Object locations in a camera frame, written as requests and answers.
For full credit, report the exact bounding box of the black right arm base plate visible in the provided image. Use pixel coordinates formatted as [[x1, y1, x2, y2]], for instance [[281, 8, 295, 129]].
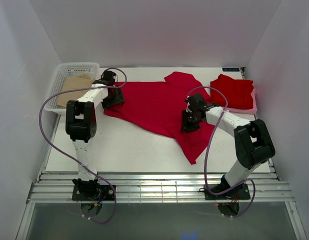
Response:
[[199, 183, 251, 201]]

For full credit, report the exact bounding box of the white plastic basket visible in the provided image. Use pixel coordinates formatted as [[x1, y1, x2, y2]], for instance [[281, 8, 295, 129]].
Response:
[[44, 62, 100, 115]]

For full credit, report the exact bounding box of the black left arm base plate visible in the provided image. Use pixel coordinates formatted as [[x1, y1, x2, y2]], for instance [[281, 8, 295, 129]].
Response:
[[71, 184, 115, 202]]

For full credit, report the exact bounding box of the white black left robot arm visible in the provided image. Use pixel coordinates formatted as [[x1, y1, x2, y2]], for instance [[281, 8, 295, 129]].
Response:
[[65, 68, 125, 200]]

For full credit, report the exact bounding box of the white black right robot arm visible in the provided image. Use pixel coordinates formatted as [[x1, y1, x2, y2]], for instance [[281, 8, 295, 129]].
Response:
[[181, 93, 276, 199]]

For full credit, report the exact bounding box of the folded pink t shirt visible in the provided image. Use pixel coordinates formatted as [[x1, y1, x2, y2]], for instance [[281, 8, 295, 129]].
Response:
[[226, 88, 258, 115]]

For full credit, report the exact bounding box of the aluminium table edge rail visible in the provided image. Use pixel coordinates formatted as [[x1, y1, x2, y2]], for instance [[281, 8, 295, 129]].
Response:
[[27, 172, 295, 204]]

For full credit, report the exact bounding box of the beige t shirt in basket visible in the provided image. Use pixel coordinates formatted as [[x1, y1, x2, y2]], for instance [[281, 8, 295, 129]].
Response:
[[55, 72, 95, 110]]

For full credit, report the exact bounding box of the folded red t shirt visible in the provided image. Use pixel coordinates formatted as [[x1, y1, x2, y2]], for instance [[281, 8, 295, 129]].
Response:
[[210, 74, 254, 109]]

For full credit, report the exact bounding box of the dark blue label sticker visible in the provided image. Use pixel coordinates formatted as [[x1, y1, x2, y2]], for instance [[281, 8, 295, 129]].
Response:
[[222, 67, 240, 72]]

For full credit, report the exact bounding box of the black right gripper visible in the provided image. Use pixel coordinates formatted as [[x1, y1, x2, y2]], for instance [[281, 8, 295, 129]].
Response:
[[180, 109, 202, 133]]

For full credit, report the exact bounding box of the red t shirt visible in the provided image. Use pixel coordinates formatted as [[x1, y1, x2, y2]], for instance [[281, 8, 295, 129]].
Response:
[[210, 74, 254, 109], [103, 71, 214, 165]]

